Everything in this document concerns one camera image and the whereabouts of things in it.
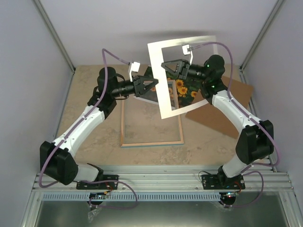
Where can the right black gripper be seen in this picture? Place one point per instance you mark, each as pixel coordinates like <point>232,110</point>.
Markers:
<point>184,67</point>

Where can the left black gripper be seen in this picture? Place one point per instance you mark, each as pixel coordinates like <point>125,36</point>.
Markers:
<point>138,85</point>

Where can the sunflower photo print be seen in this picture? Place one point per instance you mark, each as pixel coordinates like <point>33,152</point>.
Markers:
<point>181,92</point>

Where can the white paper mat border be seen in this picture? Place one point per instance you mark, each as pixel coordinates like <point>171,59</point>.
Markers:
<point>162,90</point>

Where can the wooden picture frame with glass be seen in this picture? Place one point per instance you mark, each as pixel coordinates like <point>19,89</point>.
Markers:
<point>142,125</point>

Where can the brown cardboard backing board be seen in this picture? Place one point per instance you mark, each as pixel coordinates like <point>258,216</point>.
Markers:
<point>213,118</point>

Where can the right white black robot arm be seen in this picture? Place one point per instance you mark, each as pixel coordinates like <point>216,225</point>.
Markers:
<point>255,136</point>

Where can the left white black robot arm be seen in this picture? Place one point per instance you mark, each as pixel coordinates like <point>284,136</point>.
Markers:
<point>57,157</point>

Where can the left controller circuit board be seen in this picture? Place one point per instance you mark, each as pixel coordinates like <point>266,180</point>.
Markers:
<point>99,195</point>

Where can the controller circuit board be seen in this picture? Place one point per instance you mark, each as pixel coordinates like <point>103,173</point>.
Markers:
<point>231,194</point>
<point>99,195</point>

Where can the right controller circuit board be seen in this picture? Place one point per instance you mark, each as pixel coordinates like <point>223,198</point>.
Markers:
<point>231,194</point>

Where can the crumpled clear plastic bag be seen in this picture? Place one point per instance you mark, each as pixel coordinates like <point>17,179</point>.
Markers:
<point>93,212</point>

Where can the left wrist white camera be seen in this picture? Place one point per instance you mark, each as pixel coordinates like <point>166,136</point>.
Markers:
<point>133,67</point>

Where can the wrist white camera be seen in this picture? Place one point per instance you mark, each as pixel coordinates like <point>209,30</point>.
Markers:
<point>133,67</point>
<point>187,50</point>

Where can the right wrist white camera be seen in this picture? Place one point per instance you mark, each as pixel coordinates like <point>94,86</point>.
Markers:
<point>187,50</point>

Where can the right aluminium corner post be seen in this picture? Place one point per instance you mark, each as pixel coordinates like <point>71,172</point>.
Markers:
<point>265,28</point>

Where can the aluminium corner post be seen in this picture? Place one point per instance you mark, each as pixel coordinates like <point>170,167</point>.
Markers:
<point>41,10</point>
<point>265,28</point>

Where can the aluminium rail platform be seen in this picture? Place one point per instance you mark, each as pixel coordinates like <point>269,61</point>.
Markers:
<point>178,178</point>

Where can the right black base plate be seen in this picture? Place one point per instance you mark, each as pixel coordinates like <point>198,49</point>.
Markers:
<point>209,182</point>

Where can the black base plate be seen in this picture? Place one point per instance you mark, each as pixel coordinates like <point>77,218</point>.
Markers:
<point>101,186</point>
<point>209,182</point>

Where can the grey slotted cable duct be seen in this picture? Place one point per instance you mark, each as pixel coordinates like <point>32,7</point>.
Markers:
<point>140,196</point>

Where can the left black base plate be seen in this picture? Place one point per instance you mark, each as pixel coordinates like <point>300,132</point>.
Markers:
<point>101,186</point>

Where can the left aluminium corner post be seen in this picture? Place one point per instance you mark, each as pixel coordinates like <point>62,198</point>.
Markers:
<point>41,10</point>

